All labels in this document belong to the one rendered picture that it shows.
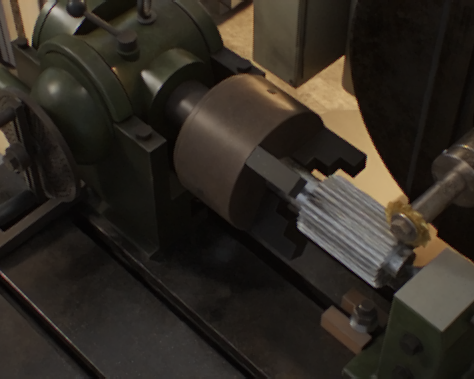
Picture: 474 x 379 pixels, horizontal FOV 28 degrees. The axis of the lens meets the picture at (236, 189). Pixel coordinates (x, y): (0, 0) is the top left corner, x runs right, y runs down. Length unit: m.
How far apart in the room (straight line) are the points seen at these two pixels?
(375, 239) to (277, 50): 0.48
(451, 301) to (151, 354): 0.44
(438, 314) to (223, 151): 0.34
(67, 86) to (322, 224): 0.41
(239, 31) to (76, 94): 2.09
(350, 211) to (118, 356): 0.40
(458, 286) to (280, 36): 0.55
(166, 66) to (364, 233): 0.38
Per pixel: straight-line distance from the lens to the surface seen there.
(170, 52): 1.35
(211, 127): 1.22
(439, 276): 1.17
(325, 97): 3.13
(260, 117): 1.21
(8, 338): 1.39
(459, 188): 1.17
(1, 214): 1.40
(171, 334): 1.36
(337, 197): 1.19
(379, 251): 1.16
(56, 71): 1.35
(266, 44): 1.55
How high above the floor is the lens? 2.15
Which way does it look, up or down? 49 degrees down
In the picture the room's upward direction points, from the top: straight up
